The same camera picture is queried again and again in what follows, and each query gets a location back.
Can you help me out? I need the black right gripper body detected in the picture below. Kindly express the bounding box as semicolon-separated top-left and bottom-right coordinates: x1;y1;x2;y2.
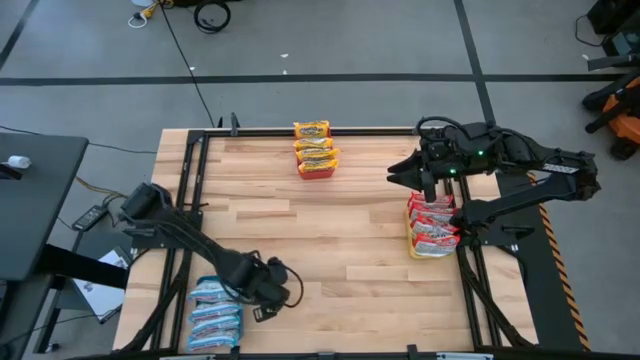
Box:
417;135;454;204

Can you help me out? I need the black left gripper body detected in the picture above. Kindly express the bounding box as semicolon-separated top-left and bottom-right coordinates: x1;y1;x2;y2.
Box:
247;254;293;324

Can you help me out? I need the red Maruchan ramen pack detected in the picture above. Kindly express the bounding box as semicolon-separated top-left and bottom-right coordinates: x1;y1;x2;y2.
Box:
410;218;461;241
412;232;462;258
408;203;458;225
407;192;455;211

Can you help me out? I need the blue Maruchan ramen pack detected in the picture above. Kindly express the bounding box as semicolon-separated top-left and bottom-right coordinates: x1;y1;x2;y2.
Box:
190;315;244;338
186;329;242;353
188;301;244;325
188;275;232;304

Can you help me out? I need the yellow Maruchan ramen pack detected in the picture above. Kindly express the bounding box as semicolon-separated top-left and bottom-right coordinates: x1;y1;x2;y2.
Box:
295;147;342;164
293;137;335;153
298;158;341;175
293;119;332;141

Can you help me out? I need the stack of orange packets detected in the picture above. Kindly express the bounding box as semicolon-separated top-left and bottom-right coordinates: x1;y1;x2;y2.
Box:
296;124;337;181

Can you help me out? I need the white paper sheet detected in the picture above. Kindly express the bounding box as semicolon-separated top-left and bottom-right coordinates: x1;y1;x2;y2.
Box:
73;247;132;322

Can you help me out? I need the black hazard-striped floor mat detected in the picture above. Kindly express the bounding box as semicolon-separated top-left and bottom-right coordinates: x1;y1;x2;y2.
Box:
494;169;592;352

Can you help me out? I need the orange and black cart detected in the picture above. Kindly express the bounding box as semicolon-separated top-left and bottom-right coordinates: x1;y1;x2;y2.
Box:
581;72;640;162

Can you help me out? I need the black power adapter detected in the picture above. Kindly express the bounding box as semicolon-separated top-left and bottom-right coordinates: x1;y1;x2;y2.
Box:
71;203;110;233

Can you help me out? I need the black equipment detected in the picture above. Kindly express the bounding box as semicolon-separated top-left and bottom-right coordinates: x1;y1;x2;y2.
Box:
574;0;640;72

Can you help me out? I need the black desk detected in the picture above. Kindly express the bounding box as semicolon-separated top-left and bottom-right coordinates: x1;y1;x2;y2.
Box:
0;132;130;360

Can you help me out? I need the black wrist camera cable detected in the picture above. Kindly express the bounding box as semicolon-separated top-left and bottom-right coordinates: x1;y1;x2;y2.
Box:
279;262;305;310

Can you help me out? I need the black metal rig frame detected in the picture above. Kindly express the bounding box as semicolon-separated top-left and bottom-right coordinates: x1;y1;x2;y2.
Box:
113;113;544;360

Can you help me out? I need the black coiled floor cable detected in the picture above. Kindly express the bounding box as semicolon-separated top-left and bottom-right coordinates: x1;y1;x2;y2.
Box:
193;0;233;35

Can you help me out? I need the white and yellow cable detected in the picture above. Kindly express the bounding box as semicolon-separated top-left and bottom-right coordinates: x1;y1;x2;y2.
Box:
127;0;175;29

